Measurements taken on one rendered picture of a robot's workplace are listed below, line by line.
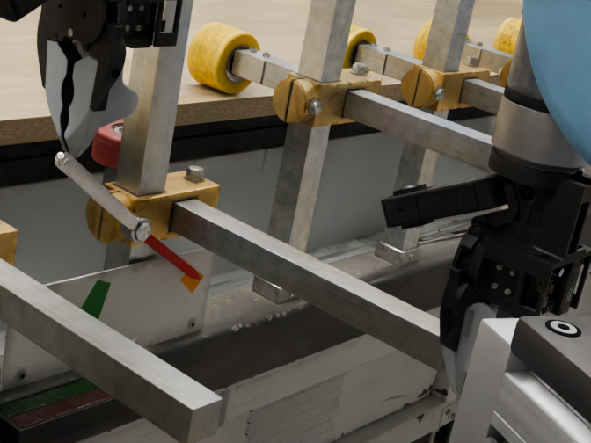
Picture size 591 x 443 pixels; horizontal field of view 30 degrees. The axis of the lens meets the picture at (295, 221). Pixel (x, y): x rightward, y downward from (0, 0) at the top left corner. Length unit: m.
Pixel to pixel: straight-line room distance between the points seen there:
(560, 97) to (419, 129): 0.86
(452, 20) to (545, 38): 1.07
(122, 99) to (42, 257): 0.46
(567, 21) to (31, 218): 1.01
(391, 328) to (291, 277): 0.12
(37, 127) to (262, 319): 0.33
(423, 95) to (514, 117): 0.59
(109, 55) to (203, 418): 0.28
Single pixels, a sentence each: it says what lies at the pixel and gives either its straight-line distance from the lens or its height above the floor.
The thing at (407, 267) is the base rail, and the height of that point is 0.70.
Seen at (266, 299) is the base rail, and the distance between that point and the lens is 1.31.
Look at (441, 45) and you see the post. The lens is 1.43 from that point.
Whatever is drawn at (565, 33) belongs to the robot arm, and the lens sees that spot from 0.35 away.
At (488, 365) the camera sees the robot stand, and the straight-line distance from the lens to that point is 0.62.
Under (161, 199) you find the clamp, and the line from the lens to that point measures 1.08.
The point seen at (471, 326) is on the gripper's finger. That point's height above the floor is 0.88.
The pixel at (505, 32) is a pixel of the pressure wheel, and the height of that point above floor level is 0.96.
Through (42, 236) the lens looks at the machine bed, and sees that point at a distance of 1.32.
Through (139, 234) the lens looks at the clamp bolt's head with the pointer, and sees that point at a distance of 1.05.
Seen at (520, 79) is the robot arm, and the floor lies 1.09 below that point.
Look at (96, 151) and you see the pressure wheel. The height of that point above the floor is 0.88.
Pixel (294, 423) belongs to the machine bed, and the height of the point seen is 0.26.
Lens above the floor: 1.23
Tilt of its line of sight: 20 degrees down
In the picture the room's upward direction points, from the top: 11 degrees clockwise
